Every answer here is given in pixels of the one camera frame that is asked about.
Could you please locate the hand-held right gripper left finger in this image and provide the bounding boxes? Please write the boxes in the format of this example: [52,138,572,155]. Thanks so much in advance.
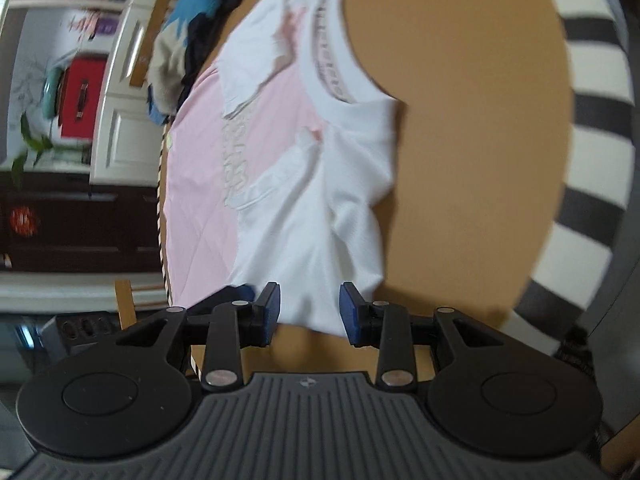
[116,282,282,392]

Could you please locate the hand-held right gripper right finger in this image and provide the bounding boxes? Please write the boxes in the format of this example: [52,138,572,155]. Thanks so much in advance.
[339,282,506,392]

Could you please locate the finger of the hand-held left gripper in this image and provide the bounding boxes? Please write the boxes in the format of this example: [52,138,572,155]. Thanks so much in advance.
[187,285,257,318]

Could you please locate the pink and white t-shirt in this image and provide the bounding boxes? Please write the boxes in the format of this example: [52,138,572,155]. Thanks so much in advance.
[162,0,401,336]

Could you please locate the wooden spindle-back chair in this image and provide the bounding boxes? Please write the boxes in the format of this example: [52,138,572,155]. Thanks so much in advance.
[114,280,138,333]
[129,0,173,88]

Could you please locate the dark brown door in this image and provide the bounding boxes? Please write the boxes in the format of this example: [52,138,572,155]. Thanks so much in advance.
[0,170,163,273]

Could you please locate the red door decoration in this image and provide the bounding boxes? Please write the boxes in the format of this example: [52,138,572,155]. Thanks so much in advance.
[9,204,38,235]

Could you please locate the green plant in vase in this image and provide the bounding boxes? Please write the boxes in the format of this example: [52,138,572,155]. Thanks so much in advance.
[10,112,56,188]

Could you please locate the white sideboard cabinet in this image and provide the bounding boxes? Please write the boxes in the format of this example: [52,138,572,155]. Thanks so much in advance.
[0,0,201,186]

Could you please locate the red storage box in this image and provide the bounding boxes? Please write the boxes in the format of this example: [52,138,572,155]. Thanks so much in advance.
[59,57,108,138]

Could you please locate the teal round pot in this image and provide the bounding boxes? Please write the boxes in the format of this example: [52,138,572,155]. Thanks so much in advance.
[42,67,66,118]

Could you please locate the colour-block knit sweater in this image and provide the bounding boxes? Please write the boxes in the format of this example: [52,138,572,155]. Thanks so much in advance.
[147,0,256,126]

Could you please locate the pink purple water bottle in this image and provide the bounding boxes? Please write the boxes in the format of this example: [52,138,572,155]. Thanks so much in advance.
[70,12,118,41]

